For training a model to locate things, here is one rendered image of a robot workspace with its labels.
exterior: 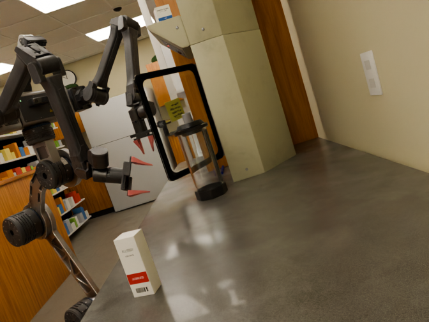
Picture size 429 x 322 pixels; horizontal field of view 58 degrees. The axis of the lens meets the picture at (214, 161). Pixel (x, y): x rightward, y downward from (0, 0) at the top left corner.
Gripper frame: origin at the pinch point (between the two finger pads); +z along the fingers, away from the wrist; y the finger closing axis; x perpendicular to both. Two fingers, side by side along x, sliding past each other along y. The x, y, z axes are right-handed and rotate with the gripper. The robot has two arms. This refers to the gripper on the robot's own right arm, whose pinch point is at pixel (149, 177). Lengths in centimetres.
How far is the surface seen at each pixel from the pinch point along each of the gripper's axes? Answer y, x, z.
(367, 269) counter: -18, -87, 43
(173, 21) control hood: 48, -25, 6
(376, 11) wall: 36, -60, 56
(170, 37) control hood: 43.3, -23.5, 5.5
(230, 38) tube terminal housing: 45, -22, 25
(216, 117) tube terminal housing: 20.0, -16.5, 22.5
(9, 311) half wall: -93, 172, -120
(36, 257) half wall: -59, 224, -126
